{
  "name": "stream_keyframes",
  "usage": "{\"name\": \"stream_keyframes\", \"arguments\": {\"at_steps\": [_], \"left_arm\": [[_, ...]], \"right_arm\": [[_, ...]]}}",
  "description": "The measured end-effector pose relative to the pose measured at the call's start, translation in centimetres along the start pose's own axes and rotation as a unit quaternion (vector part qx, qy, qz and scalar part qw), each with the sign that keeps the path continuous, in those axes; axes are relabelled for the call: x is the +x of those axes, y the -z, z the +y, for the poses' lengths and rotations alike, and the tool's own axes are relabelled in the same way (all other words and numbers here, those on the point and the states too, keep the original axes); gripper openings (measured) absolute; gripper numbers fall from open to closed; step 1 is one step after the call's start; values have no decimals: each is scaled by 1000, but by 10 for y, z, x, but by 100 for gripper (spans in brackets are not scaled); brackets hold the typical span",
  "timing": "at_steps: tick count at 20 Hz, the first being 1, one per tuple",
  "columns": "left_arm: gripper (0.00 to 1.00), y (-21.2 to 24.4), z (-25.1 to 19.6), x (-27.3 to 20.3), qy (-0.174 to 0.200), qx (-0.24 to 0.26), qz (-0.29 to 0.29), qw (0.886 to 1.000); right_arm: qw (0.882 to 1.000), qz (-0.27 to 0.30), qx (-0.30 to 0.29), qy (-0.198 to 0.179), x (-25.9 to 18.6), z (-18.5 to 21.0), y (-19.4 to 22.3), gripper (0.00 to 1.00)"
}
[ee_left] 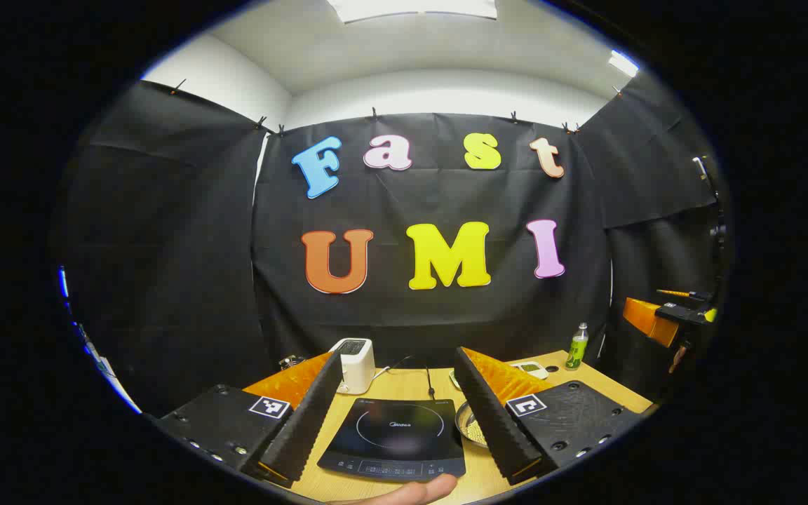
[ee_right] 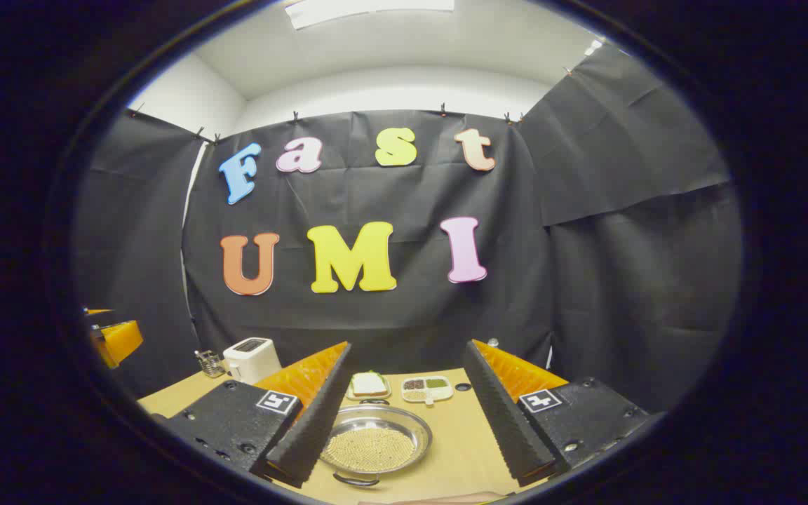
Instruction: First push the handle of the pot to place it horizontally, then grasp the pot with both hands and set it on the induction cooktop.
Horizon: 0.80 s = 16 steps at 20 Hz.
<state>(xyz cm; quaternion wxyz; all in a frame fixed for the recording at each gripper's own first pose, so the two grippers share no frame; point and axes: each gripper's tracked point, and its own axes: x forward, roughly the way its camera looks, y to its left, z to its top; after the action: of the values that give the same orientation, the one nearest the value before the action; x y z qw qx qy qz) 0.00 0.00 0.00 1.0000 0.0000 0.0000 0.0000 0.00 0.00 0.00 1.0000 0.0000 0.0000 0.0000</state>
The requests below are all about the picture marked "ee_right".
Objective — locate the row of small backdrop clips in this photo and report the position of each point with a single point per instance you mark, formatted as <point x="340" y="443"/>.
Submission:
<point x="294" y="116"/>

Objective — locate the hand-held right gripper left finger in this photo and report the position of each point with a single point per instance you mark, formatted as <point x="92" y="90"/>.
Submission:
<point x="313" y="421"/>

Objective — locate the stainless steel pot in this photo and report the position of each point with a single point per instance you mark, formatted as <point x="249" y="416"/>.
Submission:
<point x="407" y="422"/>

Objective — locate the small white plate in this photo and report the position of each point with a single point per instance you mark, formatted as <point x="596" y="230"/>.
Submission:
<point x="384" y="398"/>

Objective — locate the black backdrop cloth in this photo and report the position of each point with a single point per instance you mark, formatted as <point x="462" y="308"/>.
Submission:
<point x="411" y="308"/>

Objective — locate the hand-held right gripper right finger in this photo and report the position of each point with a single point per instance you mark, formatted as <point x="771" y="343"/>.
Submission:
<point x="509" y="428"/>

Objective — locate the white bread sandwich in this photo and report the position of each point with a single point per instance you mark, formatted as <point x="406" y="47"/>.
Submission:
<point x="369" y="384"/>

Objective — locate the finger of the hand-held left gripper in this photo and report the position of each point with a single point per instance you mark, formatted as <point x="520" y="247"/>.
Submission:
<point x="99" y="311"/>
<point x="122" y="340"/>

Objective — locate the pile of soybeans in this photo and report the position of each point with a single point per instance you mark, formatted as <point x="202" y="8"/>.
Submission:
<point x="369" y="449"/>

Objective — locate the ceiling light panel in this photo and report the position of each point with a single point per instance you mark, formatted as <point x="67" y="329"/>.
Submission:
<point x="369" y="10"/>
<point x="593" y="48"/>

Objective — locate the white divided dish with beans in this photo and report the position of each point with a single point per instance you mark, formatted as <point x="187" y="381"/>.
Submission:
<point x="426" y="395"/>

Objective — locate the white toaster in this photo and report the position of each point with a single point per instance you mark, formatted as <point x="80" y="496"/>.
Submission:
<point x="253" y="361"/>

